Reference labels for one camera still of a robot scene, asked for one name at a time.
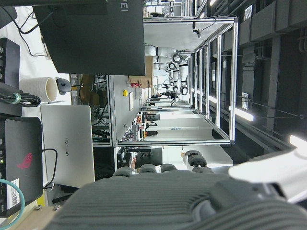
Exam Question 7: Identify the black mini computer red logo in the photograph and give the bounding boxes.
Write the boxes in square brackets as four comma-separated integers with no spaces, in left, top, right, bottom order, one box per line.
[0,117,44,218]

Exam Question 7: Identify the small frame-mounted camera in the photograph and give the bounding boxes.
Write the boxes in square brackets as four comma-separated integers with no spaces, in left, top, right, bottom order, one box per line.
[192,21,203,39]

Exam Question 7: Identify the teal cable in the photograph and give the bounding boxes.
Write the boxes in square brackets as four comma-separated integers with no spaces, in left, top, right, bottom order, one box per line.
[0,178,26,230]

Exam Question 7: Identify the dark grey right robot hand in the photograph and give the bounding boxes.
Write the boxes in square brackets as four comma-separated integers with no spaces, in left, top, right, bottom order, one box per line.
[45,149,307,230]

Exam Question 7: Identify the black cable bundle green tie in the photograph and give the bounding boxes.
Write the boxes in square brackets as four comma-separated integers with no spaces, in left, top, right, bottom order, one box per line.
[0,92,41,108]

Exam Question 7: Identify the silver laptop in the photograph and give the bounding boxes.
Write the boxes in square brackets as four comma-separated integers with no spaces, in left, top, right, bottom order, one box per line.
[40,105,96,189]

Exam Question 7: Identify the black laptop power cable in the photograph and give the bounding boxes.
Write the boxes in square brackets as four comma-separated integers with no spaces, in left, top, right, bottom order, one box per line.
[42,148,58,190]

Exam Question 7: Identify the grey computer mouse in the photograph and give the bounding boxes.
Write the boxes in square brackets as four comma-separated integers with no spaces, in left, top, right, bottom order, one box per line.
[55,78,72,96]

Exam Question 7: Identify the white paper cup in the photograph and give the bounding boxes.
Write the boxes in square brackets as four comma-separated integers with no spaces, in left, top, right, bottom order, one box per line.
[19,77,58,103]

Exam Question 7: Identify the aluminium profile cage frame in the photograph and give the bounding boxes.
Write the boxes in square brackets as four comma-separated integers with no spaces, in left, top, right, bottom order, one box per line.
[108,16,239,147]

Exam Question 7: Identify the brown cardboard box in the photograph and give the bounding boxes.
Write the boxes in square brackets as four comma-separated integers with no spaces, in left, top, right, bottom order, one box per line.
[128,76,153,89]

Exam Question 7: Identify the white background robot arms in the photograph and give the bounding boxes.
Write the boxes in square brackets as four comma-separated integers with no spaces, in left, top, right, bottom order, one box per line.
[145,45,190,96]

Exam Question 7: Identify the black computer monitor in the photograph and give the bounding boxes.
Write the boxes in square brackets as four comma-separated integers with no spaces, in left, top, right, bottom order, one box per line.
[32,0,146,77]

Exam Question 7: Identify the thin black monitor cable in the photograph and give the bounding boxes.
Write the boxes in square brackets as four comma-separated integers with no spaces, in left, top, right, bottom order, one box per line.
[1,7,49,58]

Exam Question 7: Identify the black hub box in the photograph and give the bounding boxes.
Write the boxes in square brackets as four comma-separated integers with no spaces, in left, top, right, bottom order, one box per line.
[0,37,21,89]

